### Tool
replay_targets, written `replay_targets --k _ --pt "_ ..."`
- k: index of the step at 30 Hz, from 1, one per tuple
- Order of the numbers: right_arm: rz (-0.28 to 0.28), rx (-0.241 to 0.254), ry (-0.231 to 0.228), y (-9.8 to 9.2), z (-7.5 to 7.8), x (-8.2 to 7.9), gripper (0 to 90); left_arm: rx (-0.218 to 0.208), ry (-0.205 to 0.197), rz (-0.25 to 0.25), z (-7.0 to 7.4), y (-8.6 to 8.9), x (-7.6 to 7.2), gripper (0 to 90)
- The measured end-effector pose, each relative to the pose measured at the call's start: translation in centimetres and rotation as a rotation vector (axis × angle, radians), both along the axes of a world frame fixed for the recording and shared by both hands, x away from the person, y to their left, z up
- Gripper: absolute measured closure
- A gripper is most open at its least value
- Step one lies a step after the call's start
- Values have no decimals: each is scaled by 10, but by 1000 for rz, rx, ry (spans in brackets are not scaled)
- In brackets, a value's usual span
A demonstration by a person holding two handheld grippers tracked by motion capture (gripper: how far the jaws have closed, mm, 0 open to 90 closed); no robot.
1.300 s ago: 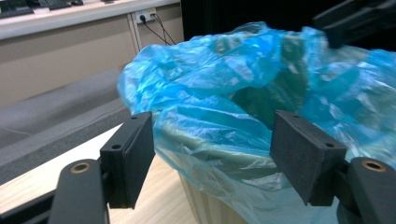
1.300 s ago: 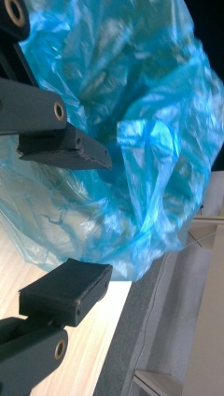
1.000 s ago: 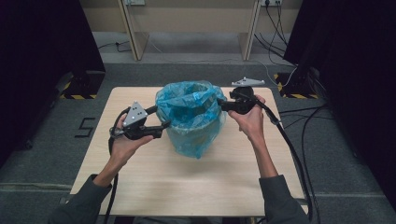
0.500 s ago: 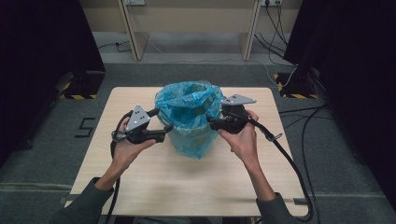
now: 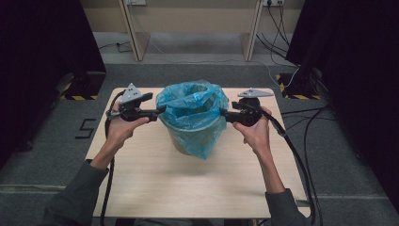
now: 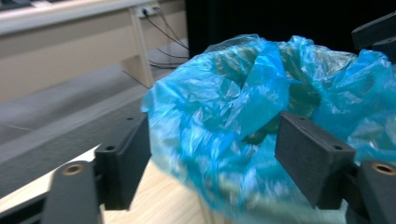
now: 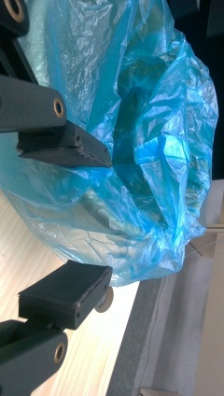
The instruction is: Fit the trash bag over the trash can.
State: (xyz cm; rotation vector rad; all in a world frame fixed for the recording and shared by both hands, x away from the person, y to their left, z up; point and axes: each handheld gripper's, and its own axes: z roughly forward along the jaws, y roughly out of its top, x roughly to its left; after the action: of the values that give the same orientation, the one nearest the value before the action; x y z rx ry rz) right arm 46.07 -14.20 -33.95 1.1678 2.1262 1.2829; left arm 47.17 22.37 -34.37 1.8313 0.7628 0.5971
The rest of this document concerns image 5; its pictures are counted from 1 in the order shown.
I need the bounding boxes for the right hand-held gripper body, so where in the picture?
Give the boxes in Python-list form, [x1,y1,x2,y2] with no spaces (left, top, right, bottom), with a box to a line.
[237,88,275,128]

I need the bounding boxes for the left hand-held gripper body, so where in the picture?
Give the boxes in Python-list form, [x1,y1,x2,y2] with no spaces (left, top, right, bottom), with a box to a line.
[118,82,158,122]

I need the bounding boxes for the blue plastic bag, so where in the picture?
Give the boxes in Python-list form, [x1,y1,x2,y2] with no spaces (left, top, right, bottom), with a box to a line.
[155,80,230,160]

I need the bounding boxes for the green plastic bucket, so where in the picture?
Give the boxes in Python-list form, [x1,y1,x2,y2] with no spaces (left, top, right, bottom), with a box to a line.
[159,114,222,157]

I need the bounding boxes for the person's right hand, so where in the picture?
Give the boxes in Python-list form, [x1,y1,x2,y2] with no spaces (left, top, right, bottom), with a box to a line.
[232,105,273,156]

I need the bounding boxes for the person's left hand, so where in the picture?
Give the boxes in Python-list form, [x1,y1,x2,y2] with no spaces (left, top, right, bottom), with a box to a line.
[106,102,151,145]

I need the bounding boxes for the hazard striped stand base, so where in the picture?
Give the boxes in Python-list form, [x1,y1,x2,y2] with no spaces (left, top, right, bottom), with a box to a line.
[59,71,107,102]
[276,73,324,101]

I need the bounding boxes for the wooden panel leg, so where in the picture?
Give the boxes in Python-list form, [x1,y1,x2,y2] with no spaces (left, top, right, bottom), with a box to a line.
[117,0,151,62]
[239,0,263,62]

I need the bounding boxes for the black curtain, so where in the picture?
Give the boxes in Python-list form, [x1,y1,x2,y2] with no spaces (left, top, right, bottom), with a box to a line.
[285,0,399,215]
[0,0,107,172]

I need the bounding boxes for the short black floor cable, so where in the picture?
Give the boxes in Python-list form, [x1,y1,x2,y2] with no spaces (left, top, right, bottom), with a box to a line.
[98,40,133,54]

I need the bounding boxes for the right hand-held gripper cable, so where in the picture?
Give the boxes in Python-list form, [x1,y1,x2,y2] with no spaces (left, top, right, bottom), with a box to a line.
[241,102,316,226]

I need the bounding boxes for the long black floor cable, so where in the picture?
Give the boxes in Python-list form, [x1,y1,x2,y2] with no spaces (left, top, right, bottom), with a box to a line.
[280,105,339,226]

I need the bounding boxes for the black wall socket cables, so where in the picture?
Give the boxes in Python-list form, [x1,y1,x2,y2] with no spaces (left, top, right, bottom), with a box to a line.
[255,3,299,67]

